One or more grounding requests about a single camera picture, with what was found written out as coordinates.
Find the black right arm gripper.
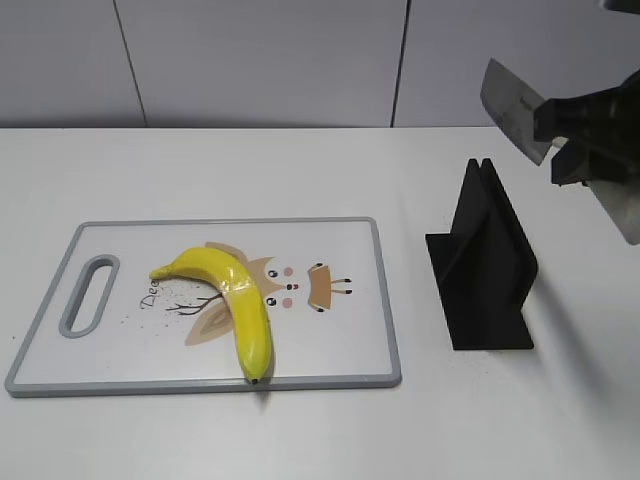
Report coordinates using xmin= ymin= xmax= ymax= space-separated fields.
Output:
xmin=533 ymin=71 xmax=639 ymax=186

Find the white handled kitchen knife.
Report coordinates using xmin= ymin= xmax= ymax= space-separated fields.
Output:
xmin=480 ymin=58 xmax=567 ymax=166

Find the yellow plastic banana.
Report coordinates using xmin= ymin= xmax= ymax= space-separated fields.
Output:
xmin=150 ymin=247 xmax=273 ymax=384

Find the black knife stand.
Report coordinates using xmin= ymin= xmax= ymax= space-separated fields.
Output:
xmin=425 ymin=158 xmax=538 ymax=351

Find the white grey cutting board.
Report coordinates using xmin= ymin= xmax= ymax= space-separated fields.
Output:
xmin=5 ymin=217 xmax=401 ymax=397

